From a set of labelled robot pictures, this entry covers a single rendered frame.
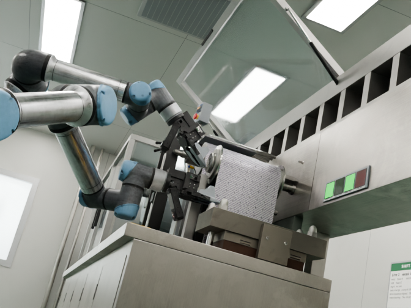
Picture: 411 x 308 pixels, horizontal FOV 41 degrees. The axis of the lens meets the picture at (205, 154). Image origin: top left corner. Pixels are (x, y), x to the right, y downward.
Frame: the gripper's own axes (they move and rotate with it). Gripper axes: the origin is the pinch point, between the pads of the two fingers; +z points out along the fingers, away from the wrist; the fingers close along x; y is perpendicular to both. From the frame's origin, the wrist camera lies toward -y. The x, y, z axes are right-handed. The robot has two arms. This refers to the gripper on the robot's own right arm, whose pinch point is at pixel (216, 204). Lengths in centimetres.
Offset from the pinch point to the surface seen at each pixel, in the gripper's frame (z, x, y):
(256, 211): 14.9, -0.2, 1.8
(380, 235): 263, 303, 96
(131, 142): -24, 102, 46
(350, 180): 29.4, -36.1, 10.0
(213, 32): -9, 35, 85
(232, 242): 2.3, -18.8, -15.0
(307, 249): 27.2, -20.0, -10.8
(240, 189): 7.4, -0.2, 7.6
